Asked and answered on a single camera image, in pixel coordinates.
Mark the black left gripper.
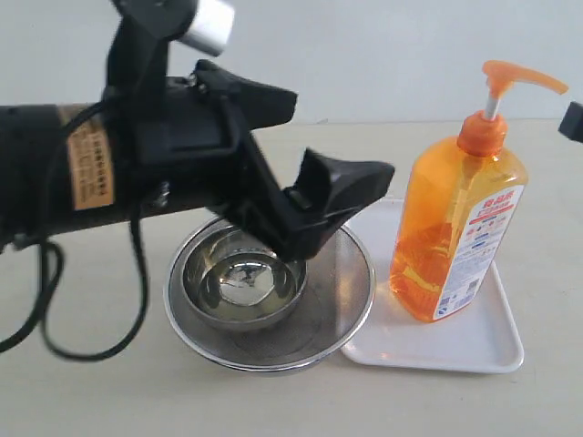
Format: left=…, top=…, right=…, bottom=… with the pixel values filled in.
left=113, top=59, right=395, bottom=259

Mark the orange pump soap bottle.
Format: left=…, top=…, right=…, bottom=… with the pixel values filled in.
left=389, top=60, right=568, bottom=323

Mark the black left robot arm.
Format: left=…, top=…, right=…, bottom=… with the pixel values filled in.
left=1, top=60, right=394, bottom=260

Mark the small stainless steel bowl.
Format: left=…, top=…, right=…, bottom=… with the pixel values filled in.
left=181, top=221, right=308, bottom=332

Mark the steel mesh strainer basket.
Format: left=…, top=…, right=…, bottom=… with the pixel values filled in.
left=163, top=218, right=376, bottom=374

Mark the white rectangular plastic tray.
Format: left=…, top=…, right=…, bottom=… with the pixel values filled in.
left=342, top=198, right=525, bottom=374

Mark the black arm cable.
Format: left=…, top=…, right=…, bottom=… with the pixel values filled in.
left=0, top=104, right=151, bottom=363

